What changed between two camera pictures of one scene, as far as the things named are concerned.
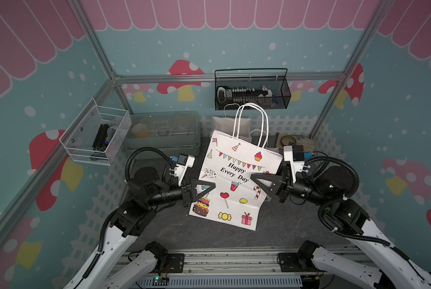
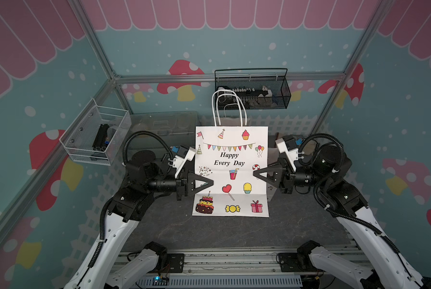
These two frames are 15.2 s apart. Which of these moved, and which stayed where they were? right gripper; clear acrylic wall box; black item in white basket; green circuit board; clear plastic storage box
Moved: right gripper
Stayed: green circuit board; black item in white basket; clear plastic storage box; clear acrylic wall box
